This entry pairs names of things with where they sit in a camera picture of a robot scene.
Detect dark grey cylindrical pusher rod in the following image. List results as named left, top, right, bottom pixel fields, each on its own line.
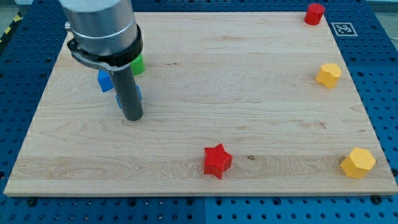
left=110, top=65, right=143, bottom=121

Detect black clamp ring mount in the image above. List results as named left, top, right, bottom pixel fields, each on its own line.
left=67, top=24, right=144, bottom=73

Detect yellow hexagon block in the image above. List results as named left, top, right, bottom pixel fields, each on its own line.
left=340, top=147, right=376, bottom=179

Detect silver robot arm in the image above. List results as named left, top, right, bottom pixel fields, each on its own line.
left=60, top=0, right=143, bottom=121

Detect yellow heart block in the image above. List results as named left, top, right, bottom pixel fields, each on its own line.
left=315, top=63, right=341, bottom=88

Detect blue block behind rod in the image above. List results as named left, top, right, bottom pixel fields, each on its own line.
left=115, top=85, right=142, bottom=109

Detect green block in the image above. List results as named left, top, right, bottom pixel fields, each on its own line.
left=130, top=54, right=146, bottom=75

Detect blue cube block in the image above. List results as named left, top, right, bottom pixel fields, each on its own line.
left=97, top=70, right=114, bottom=92

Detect light wooden board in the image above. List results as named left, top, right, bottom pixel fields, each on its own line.
left=4, top=12, right=397, bottom=197

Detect red star block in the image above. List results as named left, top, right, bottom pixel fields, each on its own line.
left=203, top=144, right=233, bottom=180

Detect red cylinder block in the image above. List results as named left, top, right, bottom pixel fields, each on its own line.
left=304, top=3, right=325, bottom=26

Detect white fiducial marker tag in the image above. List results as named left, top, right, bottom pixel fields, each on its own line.
left=331, top=22, right=358, bottom=37

